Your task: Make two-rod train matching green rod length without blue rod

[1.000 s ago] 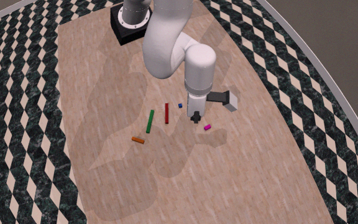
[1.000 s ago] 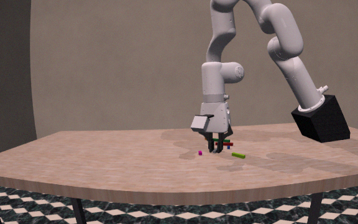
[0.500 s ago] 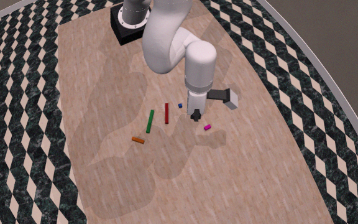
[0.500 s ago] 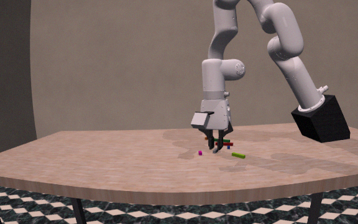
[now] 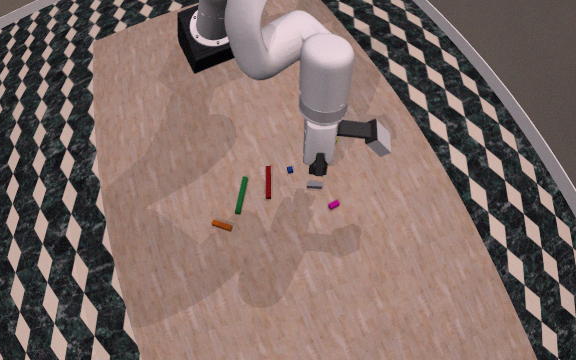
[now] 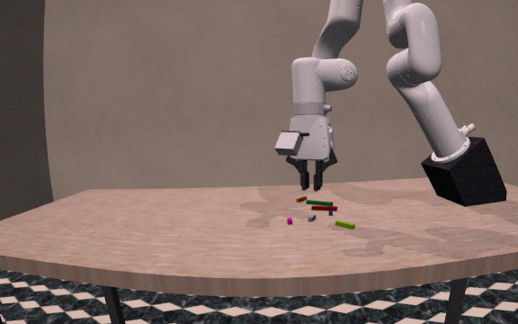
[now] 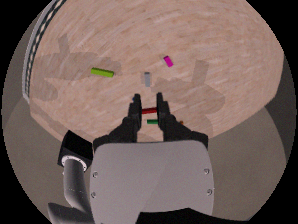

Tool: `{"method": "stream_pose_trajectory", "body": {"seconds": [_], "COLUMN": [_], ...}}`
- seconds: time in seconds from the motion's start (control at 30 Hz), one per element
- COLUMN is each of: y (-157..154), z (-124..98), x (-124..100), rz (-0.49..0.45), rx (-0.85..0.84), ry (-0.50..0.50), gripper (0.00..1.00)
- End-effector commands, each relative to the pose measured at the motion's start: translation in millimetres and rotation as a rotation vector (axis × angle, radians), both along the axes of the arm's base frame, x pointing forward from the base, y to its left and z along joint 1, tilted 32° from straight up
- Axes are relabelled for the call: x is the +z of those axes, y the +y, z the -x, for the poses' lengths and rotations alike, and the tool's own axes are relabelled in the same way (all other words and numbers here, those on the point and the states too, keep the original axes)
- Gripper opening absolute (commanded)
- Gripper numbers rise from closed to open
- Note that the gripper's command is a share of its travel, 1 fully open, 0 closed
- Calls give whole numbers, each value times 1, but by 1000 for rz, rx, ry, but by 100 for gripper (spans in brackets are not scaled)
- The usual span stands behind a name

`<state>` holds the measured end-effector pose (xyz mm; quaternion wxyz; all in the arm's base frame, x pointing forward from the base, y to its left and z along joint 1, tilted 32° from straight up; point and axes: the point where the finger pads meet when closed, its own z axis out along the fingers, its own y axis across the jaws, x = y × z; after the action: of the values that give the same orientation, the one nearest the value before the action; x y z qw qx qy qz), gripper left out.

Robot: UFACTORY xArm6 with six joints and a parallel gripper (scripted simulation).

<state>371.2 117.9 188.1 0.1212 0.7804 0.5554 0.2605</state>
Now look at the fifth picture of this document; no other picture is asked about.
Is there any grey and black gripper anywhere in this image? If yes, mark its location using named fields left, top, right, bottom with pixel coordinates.
left=299, top=108, right=347, bottom=177

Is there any grey rectangular bar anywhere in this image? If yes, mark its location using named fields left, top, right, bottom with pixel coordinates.
left=307, top=181, right=322, bottom=189

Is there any red rod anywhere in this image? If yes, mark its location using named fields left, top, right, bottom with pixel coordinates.
left=266, top=166, right=271, bottom=199

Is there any orange rod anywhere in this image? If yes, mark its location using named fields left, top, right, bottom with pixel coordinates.
left=211, top=219, right=233, bottom=232

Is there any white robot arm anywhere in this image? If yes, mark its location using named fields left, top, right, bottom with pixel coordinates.
left=190, top=0, right=391, bottom=157

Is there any magenta rod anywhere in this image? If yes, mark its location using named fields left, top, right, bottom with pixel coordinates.
left=328, top=200, right=340, bottom=210

